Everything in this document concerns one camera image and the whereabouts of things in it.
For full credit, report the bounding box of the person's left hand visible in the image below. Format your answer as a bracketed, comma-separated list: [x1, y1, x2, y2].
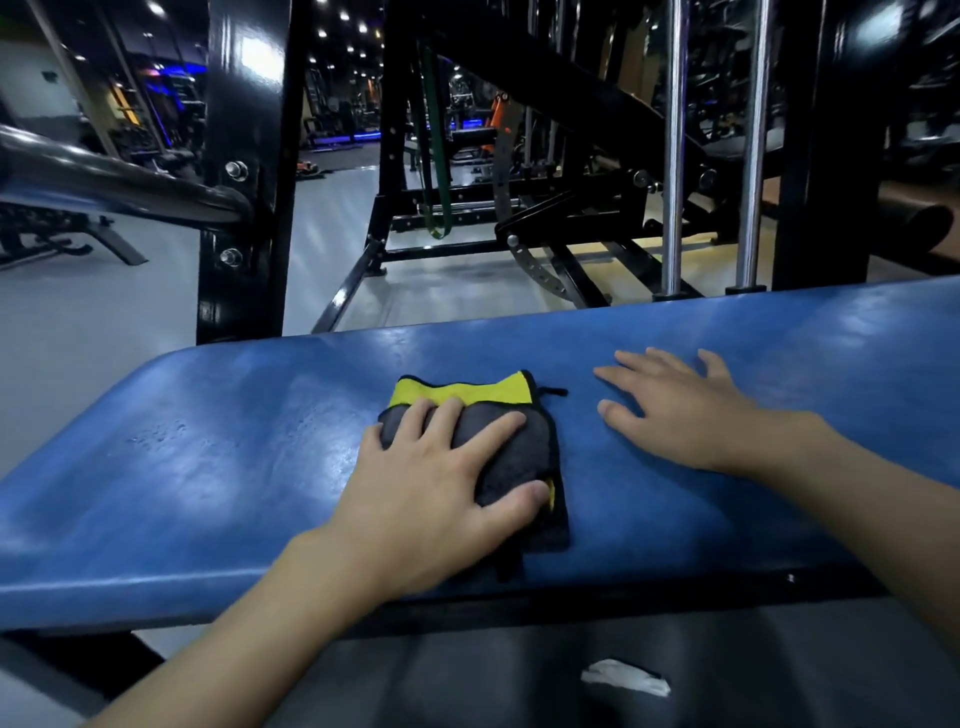
[329, 395, 553, 601]

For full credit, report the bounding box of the person's right hand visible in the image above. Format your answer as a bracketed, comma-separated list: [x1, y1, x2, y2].
[592, 347, 789, 478]

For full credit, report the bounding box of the grey and yellow cleaning cloth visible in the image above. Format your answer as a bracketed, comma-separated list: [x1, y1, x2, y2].
[377, 368, 571, 583]

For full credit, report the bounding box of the blue padded bench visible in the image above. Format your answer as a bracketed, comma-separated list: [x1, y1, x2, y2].
[0, 275, 960, 639]

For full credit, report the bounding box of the person's left forearm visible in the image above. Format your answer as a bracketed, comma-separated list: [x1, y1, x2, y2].
[86, 524, 391, 728]

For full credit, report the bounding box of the person's right forearm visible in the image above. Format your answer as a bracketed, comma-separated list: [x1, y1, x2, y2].
[772, 410, 960, 669]

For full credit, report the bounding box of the black adjustable incline bench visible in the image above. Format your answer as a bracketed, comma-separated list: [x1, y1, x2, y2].
[0, 200, 149, 269]

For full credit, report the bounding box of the chrome guide rod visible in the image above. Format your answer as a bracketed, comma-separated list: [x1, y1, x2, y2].
[733, 0, 775, 292]
[658, 0, 693, 300]

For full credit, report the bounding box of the black foam roller pad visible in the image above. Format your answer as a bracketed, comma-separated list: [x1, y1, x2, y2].
[873, 200, 955, 258]

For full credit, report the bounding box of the black machine column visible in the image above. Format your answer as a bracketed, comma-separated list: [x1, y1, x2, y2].
[772, 0, 894, 290]

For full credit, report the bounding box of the perforated steel adjustment arc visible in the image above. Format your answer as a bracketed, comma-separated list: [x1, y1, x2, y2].
[491, 97, 590, 305]

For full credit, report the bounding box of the green resistance band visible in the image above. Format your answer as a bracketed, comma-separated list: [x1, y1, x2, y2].
[416, 44, 454, 240]

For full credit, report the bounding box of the black gym equipment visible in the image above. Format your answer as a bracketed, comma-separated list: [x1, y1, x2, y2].
[884, 0, 960, 189]

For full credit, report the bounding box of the black weight machine frame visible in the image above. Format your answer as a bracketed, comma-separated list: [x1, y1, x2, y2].
[311, 0, 744, 335]

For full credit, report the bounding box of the black upright post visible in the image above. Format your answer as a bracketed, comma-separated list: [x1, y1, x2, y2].
[196, 0, 309, 345]

